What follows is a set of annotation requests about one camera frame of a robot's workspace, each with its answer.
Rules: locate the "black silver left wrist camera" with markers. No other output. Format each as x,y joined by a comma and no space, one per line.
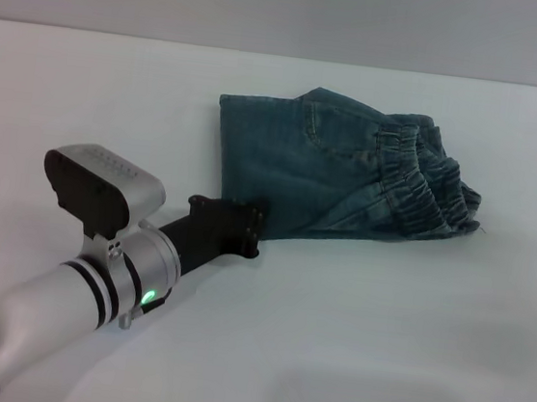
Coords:
100,187

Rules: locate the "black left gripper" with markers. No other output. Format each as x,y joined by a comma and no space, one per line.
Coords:
206,233

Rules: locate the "blue denim shorts basketball print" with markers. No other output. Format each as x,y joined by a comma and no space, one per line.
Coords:
310,172

